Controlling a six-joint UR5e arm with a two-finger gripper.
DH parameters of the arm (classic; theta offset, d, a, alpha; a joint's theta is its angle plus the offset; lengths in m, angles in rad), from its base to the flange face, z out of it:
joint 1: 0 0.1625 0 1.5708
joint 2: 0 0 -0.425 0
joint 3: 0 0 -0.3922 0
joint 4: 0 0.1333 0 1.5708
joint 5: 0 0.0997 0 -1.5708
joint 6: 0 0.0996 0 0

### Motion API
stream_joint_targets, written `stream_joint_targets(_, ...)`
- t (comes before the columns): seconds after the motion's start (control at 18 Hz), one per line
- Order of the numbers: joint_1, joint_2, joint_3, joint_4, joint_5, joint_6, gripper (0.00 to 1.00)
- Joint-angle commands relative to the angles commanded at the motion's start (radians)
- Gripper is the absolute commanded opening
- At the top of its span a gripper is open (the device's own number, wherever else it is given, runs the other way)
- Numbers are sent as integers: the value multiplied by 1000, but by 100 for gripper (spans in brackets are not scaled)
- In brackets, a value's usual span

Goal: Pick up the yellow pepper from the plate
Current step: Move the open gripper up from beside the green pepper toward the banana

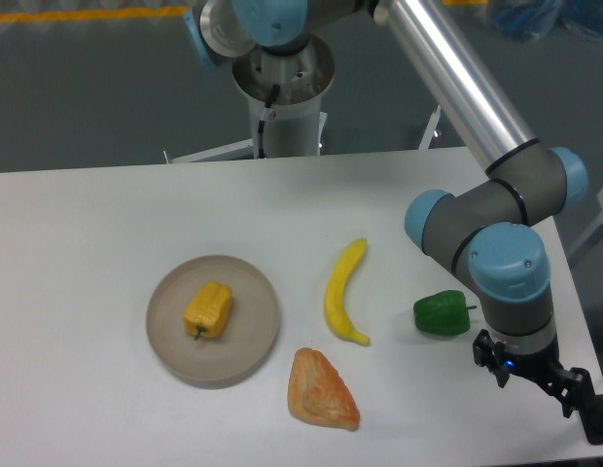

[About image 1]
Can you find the orange puff pastry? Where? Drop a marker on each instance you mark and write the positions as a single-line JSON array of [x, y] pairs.
[[317, 395]]

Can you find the white metal frame bar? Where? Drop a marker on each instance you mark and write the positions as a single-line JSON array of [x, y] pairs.
[[430, 133]]

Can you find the yellow banana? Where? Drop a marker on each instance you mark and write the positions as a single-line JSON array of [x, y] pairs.
[[335, 313]]

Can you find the green bell pepper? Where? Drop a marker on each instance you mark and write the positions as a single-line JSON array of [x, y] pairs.
[[445, 314]]

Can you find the yellow bell pepper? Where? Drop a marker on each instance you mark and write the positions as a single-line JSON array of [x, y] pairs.
[[207, 314]]

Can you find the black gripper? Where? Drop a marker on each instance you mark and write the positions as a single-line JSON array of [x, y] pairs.
[[572, 388]]

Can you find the beige round plate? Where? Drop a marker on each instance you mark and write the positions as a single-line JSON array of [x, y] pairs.
[[246, 340]]

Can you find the blue plastic bags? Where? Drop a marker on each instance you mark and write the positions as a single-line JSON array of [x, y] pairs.
[[532, 20]]

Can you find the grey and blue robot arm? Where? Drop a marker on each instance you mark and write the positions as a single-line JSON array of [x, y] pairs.
[[485, 237]]

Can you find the black device at table edge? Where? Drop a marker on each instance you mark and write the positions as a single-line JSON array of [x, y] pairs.
[[598, 413]]

